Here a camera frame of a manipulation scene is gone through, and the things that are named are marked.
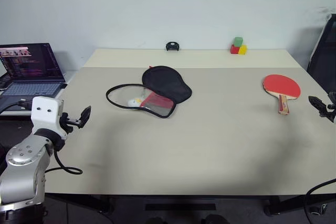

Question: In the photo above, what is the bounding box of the black office chair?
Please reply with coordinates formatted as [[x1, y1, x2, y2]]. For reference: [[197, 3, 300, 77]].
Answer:
[[306, 13, 336, 97]]

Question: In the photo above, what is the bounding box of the dark open laptop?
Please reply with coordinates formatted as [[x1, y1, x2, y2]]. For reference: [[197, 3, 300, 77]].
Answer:
[[0, 42, 69, 99]]

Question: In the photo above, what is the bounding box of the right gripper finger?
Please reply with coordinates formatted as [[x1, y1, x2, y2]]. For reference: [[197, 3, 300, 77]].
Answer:
[[308, 95, 324, 111]]

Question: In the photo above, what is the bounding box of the black floor bar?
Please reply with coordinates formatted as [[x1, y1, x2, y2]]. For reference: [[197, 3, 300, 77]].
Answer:
[[144, 203, 217, 211]]

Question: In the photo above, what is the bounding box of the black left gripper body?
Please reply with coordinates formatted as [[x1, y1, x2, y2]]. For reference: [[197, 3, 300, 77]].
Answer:
[[59, 112, 82, 133]]

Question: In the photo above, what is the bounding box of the black red paddle case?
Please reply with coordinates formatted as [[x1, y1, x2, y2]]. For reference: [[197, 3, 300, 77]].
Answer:
[[106, 65, 193, 120]]

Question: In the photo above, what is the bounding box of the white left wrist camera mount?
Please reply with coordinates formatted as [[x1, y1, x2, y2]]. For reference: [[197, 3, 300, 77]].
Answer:
[[30, 96, 65, 140]]

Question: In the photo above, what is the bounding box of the black table frame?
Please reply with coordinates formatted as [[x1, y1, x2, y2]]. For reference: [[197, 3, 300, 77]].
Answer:
[[46, 193, 336, 218]]

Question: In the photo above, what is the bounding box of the grey caster wheel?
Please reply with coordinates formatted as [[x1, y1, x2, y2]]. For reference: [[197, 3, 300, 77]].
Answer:
[[309, 204, 329, 216]]

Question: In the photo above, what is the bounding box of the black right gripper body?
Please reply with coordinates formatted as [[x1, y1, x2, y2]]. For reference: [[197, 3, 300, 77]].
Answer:
[[318, 102, 336, 119]]

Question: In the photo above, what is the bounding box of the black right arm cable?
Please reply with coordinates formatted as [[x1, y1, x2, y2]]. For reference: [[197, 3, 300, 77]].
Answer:
[[305, 178, 336, 217]]

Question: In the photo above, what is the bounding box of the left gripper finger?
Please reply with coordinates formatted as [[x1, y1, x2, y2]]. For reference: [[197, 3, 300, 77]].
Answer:
[[79, 105, 92, 128]]

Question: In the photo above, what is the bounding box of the small black clip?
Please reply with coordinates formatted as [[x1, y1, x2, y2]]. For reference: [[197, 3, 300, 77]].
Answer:
[[165, 41, 182, 52]]

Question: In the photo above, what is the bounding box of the red table tennis paddle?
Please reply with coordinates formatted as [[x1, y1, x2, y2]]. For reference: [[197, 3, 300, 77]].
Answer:
[[262, 73, 302, 116]]

